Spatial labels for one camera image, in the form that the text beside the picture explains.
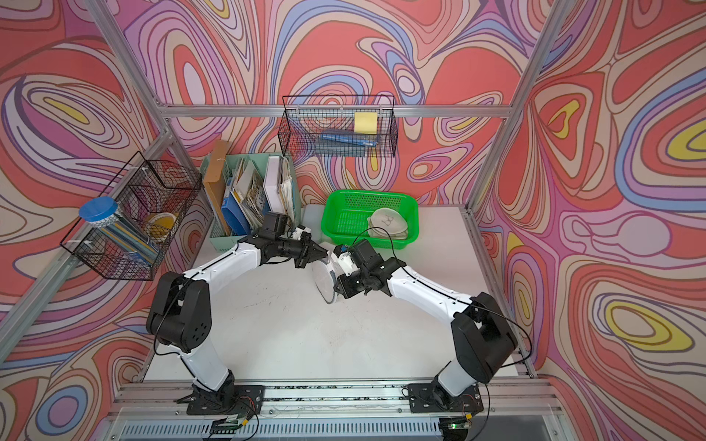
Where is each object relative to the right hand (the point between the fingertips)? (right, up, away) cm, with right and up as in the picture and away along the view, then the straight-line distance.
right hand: (341, 293), depth 83 cm
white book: (-22, +34, +9) cm, 42 cm away
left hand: (-3, +13, 0) cm, 13 cm away
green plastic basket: (0, +27, +36) cm, 45 cm away
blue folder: (-38, +25, +11) cm, 46 cm away
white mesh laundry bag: (-5, +3, +2) cm, 6 cm away
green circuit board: (-31, -33, -11) cm, 46 cm away
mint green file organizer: (-50, +17, +22) cm, 57 cm away
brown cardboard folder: (-39, +35, +1) cm, 53 cm away
